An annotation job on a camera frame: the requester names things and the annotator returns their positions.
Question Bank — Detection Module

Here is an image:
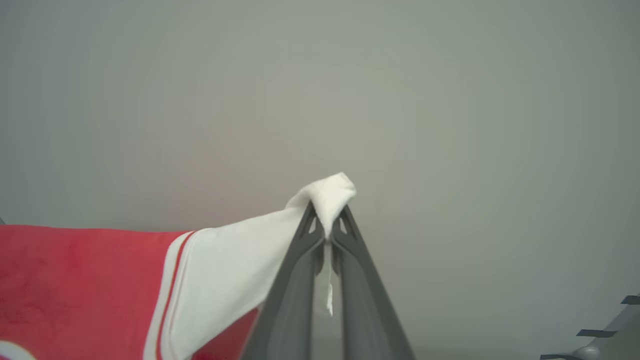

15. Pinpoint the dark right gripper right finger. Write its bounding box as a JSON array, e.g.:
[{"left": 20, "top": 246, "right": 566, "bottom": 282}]
[{"left": 331, "top": 205, "right": 416, "bottom": 360}]

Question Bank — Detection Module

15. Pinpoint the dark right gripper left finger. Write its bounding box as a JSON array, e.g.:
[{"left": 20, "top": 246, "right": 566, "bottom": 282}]
[{"left": 242, "top": 201, "right": 326, "bottom": 360}]

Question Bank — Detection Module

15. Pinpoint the red and white shirt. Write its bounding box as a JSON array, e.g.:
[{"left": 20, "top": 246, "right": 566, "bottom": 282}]
[{"left": 0, "top": 172, "right": 357, "bottom": 360}]

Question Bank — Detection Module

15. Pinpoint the grey post with black tape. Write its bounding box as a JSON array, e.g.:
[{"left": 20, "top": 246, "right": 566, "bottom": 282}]
[{"left": 540, "top": 294, "right": 640, "bottom": 360}]

